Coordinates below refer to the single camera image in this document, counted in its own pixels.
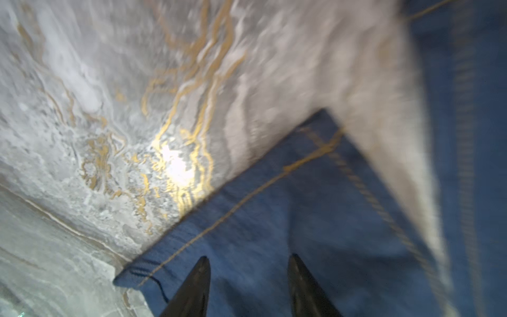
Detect dark blue denim trousers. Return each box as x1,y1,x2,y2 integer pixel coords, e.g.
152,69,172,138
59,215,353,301
114,1,506,316

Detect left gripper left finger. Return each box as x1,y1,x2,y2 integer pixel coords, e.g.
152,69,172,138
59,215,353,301
160,256,211,317

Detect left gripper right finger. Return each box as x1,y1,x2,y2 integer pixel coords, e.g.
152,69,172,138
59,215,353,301
287,254,343,317

